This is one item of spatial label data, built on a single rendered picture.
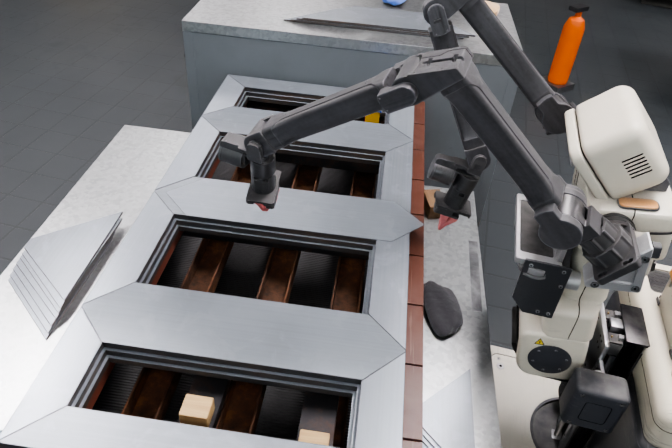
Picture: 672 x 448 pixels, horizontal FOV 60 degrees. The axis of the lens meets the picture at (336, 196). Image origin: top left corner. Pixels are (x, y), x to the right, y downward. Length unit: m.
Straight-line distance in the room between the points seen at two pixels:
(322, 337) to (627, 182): 0.71
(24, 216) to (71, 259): 1.55
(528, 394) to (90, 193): 1.55
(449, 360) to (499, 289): 1.25
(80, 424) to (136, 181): 0.94
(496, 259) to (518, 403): 1.03
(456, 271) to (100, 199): 1.12
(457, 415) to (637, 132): 0.72
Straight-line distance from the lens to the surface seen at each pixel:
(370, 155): 1.93
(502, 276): 2.86
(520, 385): 2.11
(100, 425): 1.26
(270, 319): 1.36
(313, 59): 2.31
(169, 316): 1.39
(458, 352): 1.60
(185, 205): 1.68
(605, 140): 1.22
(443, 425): 1.42
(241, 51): 2.36
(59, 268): 1.68
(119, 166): 2.08
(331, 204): 1.68
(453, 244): 1.89
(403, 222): 1.64
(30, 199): 3.33
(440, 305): 1.66
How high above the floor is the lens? 1.90
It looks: 37 degrees down
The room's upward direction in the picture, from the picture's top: 5 degrees clockwise
